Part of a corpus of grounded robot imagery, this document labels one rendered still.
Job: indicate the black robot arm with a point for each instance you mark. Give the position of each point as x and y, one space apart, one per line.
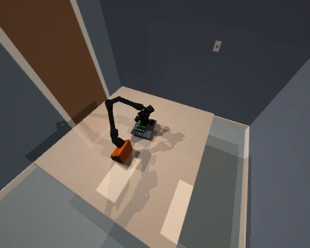
114 132

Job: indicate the dark grey switch panel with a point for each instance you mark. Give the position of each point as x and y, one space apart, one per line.
143 130

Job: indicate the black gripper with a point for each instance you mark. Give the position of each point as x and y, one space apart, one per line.
144 121

